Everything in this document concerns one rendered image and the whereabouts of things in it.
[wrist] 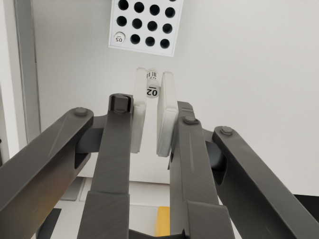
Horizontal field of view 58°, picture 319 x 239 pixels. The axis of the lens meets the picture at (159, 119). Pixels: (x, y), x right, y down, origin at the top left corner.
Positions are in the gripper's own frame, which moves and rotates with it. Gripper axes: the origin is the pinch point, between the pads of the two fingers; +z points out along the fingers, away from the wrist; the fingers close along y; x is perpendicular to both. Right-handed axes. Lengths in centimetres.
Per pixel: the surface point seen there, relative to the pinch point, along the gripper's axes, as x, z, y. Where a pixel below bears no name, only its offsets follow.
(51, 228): -27.2, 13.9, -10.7
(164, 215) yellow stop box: -22.2, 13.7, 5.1
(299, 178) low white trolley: -19.9, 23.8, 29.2
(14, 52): -1.1, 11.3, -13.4
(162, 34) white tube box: 1.4, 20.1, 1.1
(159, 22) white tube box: 2.7, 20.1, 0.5
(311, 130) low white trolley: -10.4, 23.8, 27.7
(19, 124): -8.9, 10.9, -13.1
